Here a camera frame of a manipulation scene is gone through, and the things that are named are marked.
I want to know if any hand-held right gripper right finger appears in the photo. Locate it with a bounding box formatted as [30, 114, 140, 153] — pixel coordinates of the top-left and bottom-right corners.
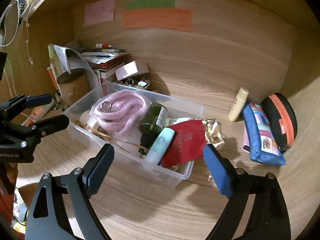
[203, 143, 292, 240]

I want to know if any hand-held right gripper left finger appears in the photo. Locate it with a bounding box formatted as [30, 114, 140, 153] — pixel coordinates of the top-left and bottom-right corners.
[25, 143, 115, 240]

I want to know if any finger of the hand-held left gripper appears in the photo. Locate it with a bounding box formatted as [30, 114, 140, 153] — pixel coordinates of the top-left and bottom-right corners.
[23, 114, 70, 143]
[5, 94, 52, 121]

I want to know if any clear plastic storage box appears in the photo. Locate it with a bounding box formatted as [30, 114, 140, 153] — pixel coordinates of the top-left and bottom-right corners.
[64, 80, 204, 189]

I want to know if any brown twine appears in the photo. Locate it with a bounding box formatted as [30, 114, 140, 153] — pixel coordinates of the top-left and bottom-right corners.
[72, 119, 148, 153]

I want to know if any gold foil wrapper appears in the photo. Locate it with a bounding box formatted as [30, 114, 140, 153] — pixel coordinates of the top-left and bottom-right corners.
[202, 119, 225, 148]

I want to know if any red fabric pouch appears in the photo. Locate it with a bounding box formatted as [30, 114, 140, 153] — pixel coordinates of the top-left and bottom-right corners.
[160, 120, 208, 168]

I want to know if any pink rope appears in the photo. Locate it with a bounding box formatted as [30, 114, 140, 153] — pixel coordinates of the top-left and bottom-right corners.
[90, 91, 152, 134]

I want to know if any pale teal tube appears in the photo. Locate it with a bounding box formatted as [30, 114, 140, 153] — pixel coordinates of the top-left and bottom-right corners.
[145, 127, 175, 163]

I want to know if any dark green bottle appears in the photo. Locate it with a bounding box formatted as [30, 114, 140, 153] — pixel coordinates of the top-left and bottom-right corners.
[138, 103, 169, 156]

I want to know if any wooden desktop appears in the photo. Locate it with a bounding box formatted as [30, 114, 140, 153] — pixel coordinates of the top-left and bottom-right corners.
[14, 51, 320, 240]

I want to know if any green and orange tube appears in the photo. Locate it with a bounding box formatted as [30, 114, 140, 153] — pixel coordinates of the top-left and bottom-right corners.
[29, 102, 55, 121]

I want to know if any bunch of metal clips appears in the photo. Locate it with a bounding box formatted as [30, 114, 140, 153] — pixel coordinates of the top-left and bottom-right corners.
[53, 92, 66, 111]

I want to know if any orange book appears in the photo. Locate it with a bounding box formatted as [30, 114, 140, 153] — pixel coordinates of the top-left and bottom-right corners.
[47, 66, 60, 91]

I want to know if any brown mug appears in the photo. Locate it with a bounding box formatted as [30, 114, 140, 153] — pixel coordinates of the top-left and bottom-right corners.
[56, 68, 91, 106]

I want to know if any pink flat case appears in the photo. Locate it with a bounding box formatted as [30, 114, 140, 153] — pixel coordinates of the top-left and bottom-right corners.
[242, 127, 251, 153]

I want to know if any handwritten white paper note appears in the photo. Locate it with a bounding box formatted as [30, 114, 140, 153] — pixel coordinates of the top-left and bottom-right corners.
[53, 44, 72, 75]

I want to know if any curled white paper sheet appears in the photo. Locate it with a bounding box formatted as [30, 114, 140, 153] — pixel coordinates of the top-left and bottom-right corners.
[67, 49, 101, 91]

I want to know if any blue patchwork pencil case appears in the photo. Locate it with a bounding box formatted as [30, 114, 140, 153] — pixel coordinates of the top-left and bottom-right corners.
[241, 102, 286, 166]

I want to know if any white tissue packet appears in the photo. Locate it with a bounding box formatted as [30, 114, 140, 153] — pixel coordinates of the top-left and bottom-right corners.
[164, 117, 192, 128]

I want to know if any cream lotion tube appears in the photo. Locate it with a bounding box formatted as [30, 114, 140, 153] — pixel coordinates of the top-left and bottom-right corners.
[228, 87, 249, 122]

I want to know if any stack of books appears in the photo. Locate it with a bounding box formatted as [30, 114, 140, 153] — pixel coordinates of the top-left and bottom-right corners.
[82, 47, 128, 86]

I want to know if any black and orange round case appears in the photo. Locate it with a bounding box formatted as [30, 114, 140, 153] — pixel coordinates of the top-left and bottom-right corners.
[260, 93, 298, 153]

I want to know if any glass bowl of trinkets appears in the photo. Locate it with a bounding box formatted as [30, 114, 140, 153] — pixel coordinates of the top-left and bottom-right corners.
[113, 78, 151, 91]

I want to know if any small pink and white box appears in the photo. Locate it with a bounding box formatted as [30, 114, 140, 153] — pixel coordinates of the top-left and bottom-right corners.
[115, 60, 149, 81]

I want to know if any pink sticky note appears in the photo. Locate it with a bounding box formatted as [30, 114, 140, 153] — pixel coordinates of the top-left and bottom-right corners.
[84, 0, 116, 26]

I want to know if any orange sticky note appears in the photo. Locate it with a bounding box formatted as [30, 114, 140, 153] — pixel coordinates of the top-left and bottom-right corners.
[122, 8, 194, 33]

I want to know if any green sticky note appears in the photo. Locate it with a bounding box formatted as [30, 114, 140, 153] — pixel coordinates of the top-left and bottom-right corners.
[126, 0, 176, 10]

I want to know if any white cord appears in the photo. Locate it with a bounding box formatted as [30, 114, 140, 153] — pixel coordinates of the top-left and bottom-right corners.
[0, 0, 34, 99]

